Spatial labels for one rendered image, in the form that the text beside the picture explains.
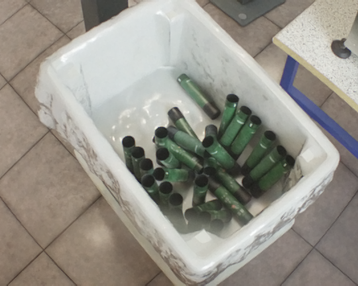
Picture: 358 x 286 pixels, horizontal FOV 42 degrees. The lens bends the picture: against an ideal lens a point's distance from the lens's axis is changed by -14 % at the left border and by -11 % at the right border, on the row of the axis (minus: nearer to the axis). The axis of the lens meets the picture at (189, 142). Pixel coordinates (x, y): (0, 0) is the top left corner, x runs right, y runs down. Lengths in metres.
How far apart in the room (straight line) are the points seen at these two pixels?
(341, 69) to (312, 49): 0.08
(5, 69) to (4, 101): 0.17
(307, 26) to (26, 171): 1.15
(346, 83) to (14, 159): 1.25
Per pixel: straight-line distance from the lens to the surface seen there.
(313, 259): 1.75
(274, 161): 1.20
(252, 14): 2.19
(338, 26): 1.25
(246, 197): 1.25
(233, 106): 1.23
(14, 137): 1.94
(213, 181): 1.26
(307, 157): 1.11
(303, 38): 1.18
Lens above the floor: 1.64
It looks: 63 degrees down
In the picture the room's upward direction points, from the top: 4 degrees clockwise
